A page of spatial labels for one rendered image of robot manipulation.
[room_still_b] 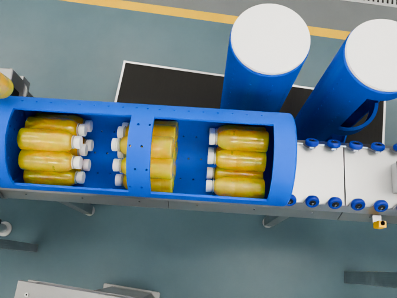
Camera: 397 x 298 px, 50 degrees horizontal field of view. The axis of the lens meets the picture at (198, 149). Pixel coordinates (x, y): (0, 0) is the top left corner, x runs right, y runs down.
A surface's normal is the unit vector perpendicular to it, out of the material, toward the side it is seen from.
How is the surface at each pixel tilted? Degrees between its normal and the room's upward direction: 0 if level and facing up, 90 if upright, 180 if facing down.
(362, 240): 0
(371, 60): 0
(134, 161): 27
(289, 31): 0
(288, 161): 17
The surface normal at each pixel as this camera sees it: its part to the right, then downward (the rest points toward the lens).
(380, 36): 0.00, -0.27
